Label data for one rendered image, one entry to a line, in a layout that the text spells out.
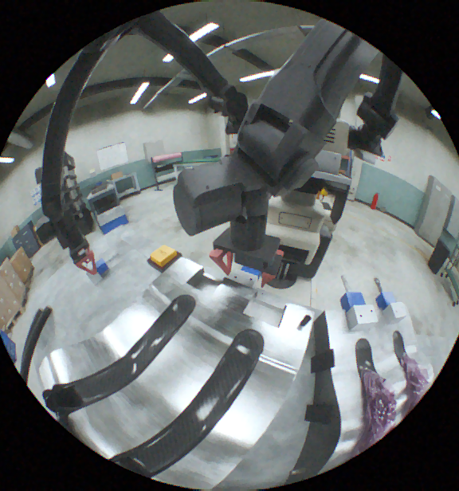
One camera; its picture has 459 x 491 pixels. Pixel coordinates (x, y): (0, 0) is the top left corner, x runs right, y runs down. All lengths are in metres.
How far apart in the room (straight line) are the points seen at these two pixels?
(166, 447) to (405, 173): 5.93
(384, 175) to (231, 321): 5.55
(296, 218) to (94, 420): 0.67
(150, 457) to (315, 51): 0.38
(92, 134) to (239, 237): 6.72
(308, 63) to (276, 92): 0.04
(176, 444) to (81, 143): 6.82
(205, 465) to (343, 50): 0.37
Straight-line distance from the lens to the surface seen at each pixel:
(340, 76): 0.16
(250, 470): 0.34
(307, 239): 0.56
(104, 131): 6.79
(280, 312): 0.24
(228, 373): 0.19
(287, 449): 0.32
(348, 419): 0.24
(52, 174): 0.40
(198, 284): 0.28
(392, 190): 5.69
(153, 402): 0.21
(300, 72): 0.15
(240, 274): 0.29
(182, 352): 0.20
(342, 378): 0.26
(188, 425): 0.21
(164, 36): 0.40
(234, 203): 0.15
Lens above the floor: 1.07
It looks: 37 degrees down
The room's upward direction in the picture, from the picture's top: 3 degrees counter-clockwise
